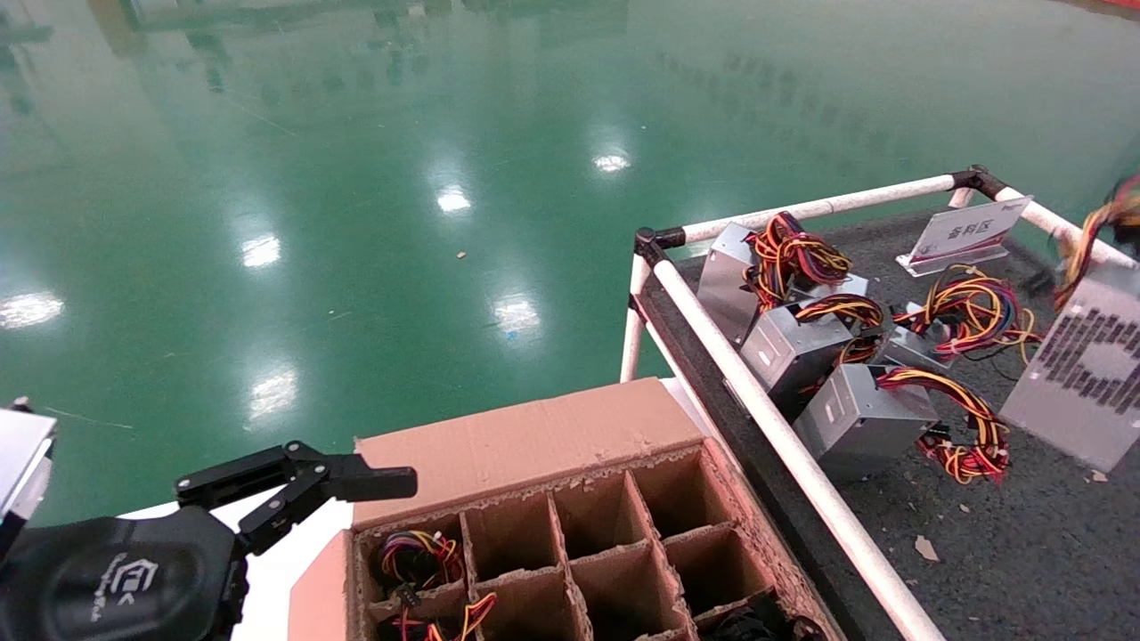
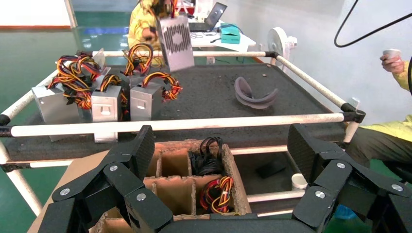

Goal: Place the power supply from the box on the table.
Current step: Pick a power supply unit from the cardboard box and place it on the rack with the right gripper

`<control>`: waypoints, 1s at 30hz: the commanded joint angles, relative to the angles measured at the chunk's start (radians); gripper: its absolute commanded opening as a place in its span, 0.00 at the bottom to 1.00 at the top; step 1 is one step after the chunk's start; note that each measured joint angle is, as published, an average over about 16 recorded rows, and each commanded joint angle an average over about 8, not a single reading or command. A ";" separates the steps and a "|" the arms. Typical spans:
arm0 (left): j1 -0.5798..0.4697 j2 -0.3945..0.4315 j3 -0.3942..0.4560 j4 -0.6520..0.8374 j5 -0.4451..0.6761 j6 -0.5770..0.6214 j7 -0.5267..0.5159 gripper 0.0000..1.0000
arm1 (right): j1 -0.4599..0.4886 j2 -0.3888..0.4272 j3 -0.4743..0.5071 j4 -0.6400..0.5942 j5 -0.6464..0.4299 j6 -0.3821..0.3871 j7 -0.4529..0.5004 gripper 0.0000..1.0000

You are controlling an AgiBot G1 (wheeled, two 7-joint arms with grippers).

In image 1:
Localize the silver power supply with cables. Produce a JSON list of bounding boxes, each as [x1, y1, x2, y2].
[[793, 363, 1012, 486], [739, 294, 884, 421]]

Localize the power supply black cables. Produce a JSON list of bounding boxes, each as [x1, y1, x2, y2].
[[708, 595, 807, 641]]

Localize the silver power supply upright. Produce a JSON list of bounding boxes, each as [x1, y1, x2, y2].
[[697, 212, 853, 348]]

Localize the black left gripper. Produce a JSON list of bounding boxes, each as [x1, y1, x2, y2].
[[0, 442, 326, 641]]

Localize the silver power supply spread cables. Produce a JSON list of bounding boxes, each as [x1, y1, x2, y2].
[[877, 263, 1045, 373]]

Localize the white acrylic sign placard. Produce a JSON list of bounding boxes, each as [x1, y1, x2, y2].
[[895, 196, 1034, 279]]

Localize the small silver power supply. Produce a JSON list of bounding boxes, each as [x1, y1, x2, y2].
[[788, 272, 871, 308]]

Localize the power supply purple yellow cables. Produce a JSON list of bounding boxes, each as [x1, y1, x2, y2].
[[374, 528, 466, 602]]

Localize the long white pipe rail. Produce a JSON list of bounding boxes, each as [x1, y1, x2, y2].
[[653, 256, 947, 641]]

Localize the silver power supply mesh side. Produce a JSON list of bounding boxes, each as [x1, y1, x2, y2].
[[997, 174, 1140, 475]]

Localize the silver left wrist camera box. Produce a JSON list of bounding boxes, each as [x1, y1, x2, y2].
[[0, 405, 59, 544]]

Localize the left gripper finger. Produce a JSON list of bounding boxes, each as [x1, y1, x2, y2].
[[239, 454, 418, 555]]

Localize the cardboard box with dividers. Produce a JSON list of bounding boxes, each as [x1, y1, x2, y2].
[[287, 378, 838, 641]]

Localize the white pipe leg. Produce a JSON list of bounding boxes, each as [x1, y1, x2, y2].
[[621, 256, 656, 384]]

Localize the power supply red orange cables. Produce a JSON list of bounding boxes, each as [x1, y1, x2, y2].
[[392, 590, 497, 641]]

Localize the black pipe connector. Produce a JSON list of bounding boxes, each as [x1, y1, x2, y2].
[[634, 227, 687, 268], [951, 165, 1006, 201]]

